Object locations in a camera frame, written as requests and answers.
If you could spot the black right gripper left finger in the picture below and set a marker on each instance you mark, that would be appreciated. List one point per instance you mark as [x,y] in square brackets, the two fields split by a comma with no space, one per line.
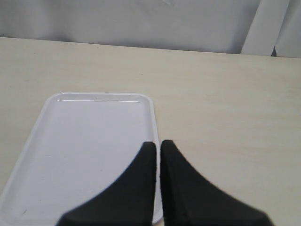
[128,201]

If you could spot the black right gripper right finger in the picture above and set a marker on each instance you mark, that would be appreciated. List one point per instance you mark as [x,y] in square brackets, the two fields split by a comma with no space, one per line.
[189,199]

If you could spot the white plastic tray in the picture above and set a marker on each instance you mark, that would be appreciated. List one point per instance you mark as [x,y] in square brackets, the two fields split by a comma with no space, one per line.
[79,144]

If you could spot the white backdrop curtain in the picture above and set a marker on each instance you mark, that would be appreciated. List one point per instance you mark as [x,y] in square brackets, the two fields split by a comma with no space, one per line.
[255,27]

